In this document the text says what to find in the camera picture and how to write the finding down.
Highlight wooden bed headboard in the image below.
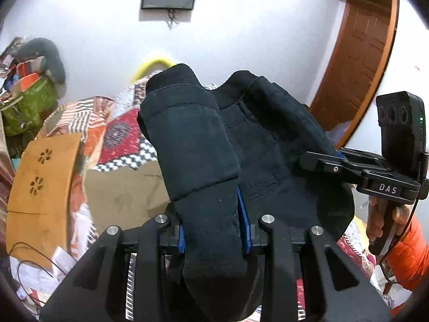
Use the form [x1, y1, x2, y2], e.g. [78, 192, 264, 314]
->
[6, 133, 81, 269]

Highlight red patterned rug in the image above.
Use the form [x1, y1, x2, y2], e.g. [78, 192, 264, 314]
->
[296, 278, 306, 321]

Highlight right hand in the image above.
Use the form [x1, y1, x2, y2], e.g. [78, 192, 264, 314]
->
[366, 195, 412, 242]

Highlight black pants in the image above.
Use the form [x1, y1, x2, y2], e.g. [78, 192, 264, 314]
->
[138, 64, 354, 321]

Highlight khaki pants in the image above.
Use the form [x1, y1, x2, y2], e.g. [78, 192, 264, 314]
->
[84, 161, 169, 233]

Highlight orange right sleeve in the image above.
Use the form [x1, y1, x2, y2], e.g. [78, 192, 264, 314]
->
[387, 214, 429, 316]

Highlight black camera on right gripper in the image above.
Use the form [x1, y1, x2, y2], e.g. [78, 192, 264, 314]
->
[376, 91, 426, 181]

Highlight green patterned bag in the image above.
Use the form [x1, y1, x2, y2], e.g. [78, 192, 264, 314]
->
[1, 76, 57, 137]

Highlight yellow hoop behind bed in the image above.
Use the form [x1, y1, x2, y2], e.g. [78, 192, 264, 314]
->
[130, 58, 175, 83]

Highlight patchwork patterned bedspread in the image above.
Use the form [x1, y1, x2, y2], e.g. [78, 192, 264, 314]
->
[36, 71, 158, 259]

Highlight wooden door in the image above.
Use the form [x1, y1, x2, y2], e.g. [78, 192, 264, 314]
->
[310, 0, 399, 148]

